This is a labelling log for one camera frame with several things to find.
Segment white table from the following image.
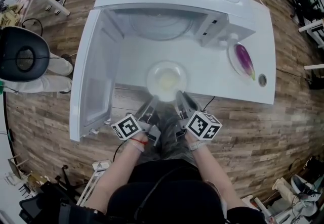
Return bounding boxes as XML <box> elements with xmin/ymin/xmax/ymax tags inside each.
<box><xmin>111</xmin><ymin>5</ymin><xmax>276</xmax><ymax>105</ymax></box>

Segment purple eggplant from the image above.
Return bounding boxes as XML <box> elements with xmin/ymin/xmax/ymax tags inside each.
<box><xmin>234</xmin><ymin>43</ymin><xmax>256</xmax><ymax>81</ymax></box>

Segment crumpled brown paper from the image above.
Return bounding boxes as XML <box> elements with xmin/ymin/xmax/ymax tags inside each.
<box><xmin>0</xmin><ymin>4</ymin><xmax>23</xmax><ymax>26</ymax></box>

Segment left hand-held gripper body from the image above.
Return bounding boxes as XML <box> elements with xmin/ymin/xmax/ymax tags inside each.
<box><xmin>111</xmin><ymin>114</ymin><xmax>161</xmax><ymax>147</ymax></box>

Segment white floor stand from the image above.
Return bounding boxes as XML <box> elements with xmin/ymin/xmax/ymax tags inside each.
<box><xmin>75</xmin><ymin>159</ymin><xmax>112</xmax><ymax>206</ymax></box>

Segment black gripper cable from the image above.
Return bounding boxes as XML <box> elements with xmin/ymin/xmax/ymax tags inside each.
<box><xmin>113</xmin><ymin>139</ymin><xmax>127</xmax><ymax>163</ymax></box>

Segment person's grey trousers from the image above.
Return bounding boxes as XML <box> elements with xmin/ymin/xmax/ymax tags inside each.
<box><xmin>140</xmin><ymin>106</ymin><xmax>200</xmax><ymax>168</ymax></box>

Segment black floor cable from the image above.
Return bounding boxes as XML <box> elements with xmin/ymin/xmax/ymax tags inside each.
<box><xmin>275</xmin><ymin>67</ymin><xmax>314</xmax><ymax>84</ymax></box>

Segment person's left forearm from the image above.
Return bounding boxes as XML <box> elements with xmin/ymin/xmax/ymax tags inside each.
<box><xmin>86</xmin><ymin>134</ymin><xmax>149</xmax><ymax>212</ymax></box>

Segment person's right forearm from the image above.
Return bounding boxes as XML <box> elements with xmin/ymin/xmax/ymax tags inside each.
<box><xmin>191</xmin><ymin>139</ymin><xmax>250</xmax><ymax>212</ymax></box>

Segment black mesh chair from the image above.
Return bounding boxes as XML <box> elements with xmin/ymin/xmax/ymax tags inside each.
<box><xmin>19</xmin><ymin>164</ymin><xmax>87</xmax><ymax>224</ymax></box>

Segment white wristband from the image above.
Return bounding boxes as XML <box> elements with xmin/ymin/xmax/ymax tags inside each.
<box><xmin>189</xmin><ymin>141</ymin><xmax>207</xmax><ymax>152</ymax></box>

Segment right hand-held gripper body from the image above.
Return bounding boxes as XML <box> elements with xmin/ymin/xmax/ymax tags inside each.
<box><xmin>176</xmin><ymin>110</ymin><xmax>223</xmax><ymax>141</ymax></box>

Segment white bowl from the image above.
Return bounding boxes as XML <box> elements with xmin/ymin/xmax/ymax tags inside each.
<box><xmin>146</xmin><ymin>61</ymin><xmax>189</xmax><ymax>102</ymax></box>

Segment white desk frame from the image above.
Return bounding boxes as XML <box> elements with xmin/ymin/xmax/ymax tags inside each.
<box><xmin>298</xmin><ymin>19</ymin><xmax>324</xmax><ymax>71</ymax></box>

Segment black office chair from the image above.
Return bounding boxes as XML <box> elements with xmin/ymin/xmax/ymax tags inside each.
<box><xmin>282</xmin><ymin>0</ymin><xmax>319</xmax><ymax>26</ymax></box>

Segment person's black shirt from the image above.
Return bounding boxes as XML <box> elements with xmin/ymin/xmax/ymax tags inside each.
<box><xmin>60</xmin><ymin>159</ymin><xmax>266</xmax><ymax>224</ymax></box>

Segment glass microwave turntable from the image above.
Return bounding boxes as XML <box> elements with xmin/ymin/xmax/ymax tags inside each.
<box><xmin>128</xmin><ymin>14</ymin><xmax>195</xmax><ymax>41</ymax></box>

